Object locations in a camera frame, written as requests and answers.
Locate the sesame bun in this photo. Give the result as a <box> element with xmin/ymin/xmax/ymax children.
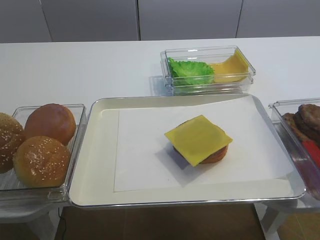
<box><xmin>13</xmin><ymin>136</ymin><xmax>71</xmax><ymax>188</ymax></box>
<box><xmin>0</xmin><ymin>112</ymin><xmax>25</xmax><ymax>174</ymax></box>

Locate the green lettuce leaf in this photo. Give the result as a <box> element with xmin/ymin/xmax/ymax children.
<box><xmin>168</xmin><ymin>57</ymin><xmax>215</xmax><ymax>87</ymax></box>

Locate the clear lettuce cheese container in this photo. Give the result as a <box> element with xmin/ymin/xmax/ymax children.
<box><xmin>160</xmin><ymin>45</ymin><xmax>256</xmax><ymax>96</ymax></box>

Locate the white serving tray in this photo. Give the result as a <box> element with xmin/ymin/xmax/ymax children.
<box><xmin>69</xmin><ymin>94</ymin><xmax>306</xmax><ymax>207</ymax></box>

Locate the patty in burger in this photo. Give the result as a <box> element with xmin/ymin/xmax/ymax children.
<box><xmin>172</xmin><ymin>120</ymin><xmax>189</xmax><ymax>159</ymax></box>

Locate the white paper sheet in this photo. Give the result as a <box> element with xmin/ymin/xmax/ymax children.
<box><xmin>115</xmin><ymin>96</ymin><xmax>293</xmax><ymax>191</ymax></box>

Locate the yellow cheese slice on burger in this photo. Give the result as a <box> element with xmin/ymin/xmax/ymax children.
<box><xmin>164</xmin><ymin>115</ymin><xmax>233</xmax><ymax>167</ymax></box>

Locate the bottom bun of burger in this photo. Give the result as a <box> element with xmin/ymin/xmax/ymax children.
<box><xmin>200</xmin><ymin>145</ymin><xmax>228</xmax><ymax>164</ymax></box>

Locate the yellow cheese slice in container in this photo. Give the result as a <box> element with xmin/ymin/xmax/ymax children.
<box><xmin>209</xmin><ymin>49</ymin><xmax>250</xmax><ymax>84</ymax></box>

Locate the plain smooth bun half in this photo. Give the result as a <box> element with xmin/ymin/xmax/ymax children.
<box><xmin>24</xmin><ymin>103</ymin><xmax>76</xmax><ymax>146</ymax></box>

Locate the brown meat patty back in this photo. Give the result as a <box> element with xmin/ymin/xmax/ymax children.
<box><xmin>282</xmin><ymin>113</ymin><xmax>310</xmax><ymax>142</ymax></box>

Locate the brown meat patty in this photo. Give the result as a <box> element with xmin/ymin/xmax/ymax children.
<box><xmin>294</xmin><ymin>104</ymin><xmax>320</xmax><ymax>142</ymax></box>
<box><xmin>282</xmin><ymin>113</ymin><xmax>310</xmax><ymax>142</ymax></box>

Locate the clear patty tomato container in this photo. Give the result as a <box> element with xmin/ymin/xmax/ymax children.
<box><xmin>268</xmin><ymin>98</ymin><xmax>320</xmax><ymax>200</ymax></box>

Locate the brown meat patty front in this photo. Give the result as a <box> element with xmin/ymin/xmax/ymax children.
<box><xmin>294</xmin><ymin>104</ymin><xmax>320</xmax><ymax>142</ymax></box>

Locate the red tomato slice front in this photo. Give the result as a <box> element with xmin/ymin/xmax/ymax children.
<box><xmin>302</xmin><ymin>140</ymin><xmax>320</xmax><ymax>168</ymax></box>

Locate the clear bun container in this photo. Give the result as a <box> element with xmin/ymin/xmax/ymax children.
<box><xmin>0</xmin><ymin>104</ymin><xmax>87</xmax><ymax>208</ymax></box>

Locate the black floor cable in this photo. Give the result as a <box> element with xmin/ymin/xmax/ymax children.
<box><xmin>56</xmin><ymin>207</ymin><xmax>68</xmax><ymax>240</ymax></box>

